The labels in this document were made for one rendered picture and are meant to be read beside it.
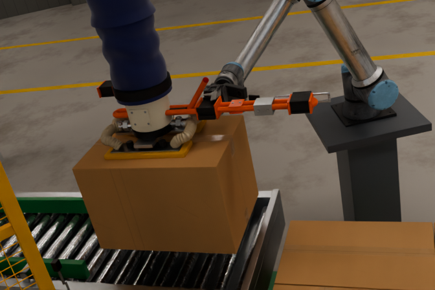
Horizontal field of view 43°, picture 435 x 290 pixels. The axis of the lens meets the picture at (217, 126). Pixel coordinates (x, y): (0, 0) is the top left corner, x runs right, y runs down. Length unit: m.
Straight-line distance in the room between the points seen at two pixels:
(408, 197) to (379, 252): 1.26
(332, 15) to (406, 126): 0.68
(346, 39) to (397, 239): 0.86
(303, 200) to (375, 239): 1.27
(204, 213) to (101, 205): 0.43
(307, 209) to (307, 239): 1.11
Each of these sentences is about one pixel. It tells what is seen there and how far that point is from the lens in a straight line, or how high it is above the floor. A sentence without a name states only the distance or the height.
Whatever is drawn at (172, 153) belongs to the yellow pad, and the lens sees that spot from 2.09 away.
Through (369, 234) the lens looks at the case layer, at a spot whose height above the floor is 0.54.
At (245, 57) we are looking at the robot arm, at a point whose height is 1.23.
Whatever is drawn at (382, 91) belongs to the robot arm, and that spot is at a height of 0.97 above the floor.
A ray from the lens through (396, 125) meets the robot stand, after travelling 2.78.
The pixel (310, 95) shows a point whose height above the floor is 1.24.
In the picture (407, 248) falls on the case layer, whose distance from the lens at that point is 2.37.
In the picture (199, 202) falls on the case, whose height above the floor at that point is 0.93.
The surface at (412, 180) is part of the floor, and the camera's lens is 3.73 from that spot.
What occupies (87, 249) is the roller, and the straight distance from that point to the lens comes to 2.73.
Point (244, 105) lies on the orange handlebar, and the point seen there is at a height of 1.22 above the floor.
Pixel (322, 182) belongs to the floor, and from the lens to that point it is 3.76.
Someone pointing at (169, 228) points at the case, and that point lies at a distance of 2.22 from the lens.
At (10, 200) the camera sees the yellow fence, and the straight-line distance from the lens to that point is 2.15.
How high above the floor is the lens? 2.08
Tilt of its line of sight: 26 degrees down
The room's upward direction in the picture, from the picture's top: 12 degrees counter-clockwise
